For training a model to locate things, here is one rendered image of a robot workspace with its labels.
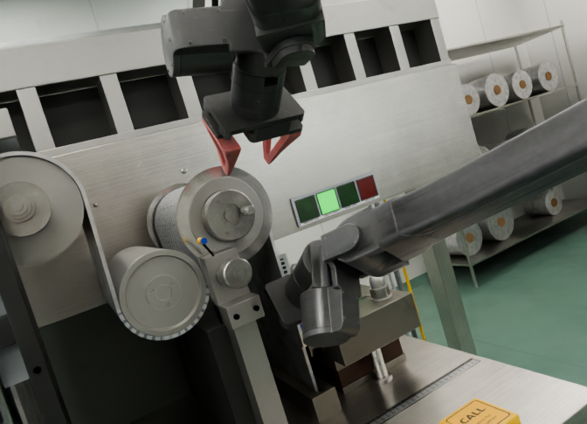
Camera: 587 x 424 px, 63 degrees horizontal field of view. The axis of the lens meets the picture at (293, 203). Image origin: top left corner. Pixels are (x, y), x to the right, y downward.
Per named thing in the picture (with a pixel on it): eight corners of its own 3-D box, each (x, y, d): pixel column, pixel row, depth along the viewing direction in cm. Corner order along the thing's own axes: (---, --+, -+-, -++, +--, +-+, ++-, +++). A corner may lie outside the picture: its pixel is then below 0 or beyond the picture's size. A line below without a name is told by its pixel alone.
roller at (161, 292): (134, 351, 65) (107, 267, 64) (114, 321, 88) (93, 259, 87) (217, 316, 70) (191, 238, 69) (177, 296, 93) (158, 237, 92)
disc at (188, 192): (186, 275, 68) (168, 172, 68) (185, 275, 69) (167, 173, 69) (279, 253, 75) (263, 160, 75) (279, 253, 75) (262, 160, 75)
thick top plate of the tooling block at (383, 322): (345, 366, 75) (334, 330, 75) (252, 324, 111) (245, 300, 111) (421, 325, 82) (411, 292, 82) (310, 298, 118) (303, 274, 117)
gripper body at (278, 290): (340, 302, 73) (356, 281, 67) (281, 330, 68) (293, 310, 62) (319, 265, 75) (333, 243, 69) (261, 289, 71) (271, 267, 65)
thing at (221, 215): (199, 196, 68) (247, 183, 71) (196, 197, 70) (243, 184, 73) (214, 247, 68) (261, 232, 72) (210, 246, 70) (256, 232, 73)
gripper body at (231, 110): (303, 125, 57) (315, 72, 52) (225, 145, 53) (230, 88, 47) (277, 93, 61) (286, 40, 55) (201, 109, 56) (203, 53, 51)
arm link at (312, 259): (345, 237, 63) (303, 234, 62) (351, 286, 59) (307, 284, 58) (330, 260, 69) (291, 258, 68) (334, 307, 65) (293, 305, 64)
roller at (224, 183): (196, 261, 69) (182, 182, 69) (162, 255, 92) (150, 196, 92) (269, 246, 74) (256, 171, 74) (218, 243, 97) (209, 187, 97)
